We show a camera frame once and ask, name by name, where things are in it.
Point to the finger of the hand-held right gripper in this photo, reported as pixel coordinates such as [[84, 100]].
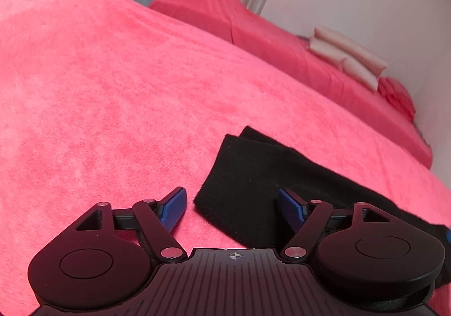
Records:
[[448, 236]]

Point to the pink covered bed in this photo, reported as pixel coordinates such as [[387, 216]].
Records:
[[274, 48]]

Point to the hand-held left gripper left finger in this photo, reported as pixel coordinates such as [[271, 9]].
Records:
[[174, 207]]

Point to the pink fleece blanket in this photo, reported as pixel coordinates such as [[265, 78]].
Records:
[[105, 97]]

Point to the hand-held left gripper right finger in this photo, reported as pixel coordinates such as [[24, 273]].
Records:
[[291, 206]]

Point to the black pants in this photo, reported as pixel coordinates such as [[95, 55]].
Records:
[[243, 175]]

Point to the crumpled pink cloth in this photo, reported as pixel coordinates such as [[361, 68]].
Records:
[[396, 95]]

